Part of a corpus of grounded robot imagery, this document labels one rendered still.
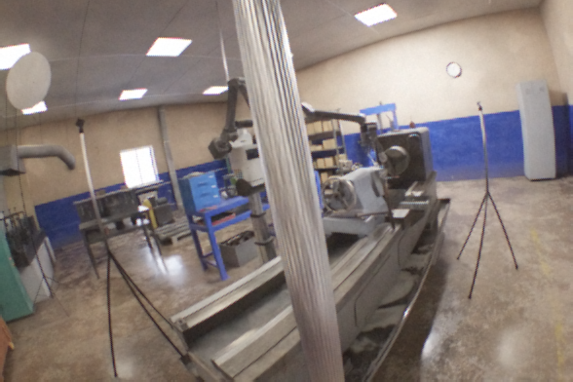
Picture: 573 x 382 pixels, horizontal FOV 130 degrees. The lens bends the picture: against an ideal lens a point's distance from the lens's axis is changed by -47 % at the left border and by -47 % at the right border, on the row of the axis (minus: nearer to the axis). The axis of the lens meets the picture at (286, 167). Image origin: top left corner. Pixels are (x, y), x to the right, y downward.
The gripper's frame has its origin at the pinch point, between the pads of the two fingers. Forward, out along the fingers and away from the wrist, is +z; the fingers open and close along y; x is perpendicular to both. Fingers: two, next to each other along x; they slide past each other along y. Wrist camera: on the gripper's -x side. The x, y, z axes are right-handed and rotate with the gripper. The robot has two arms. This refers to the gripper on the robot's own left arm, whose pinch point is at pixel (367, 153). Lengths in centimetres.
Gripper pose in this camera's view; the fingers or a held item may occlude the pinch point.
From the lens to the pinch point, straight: 179.0
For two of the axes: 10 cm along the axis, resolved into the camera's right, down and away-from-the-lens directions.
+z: 1.9, 9.8, 1.0
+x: -4.1, -0.1, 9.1
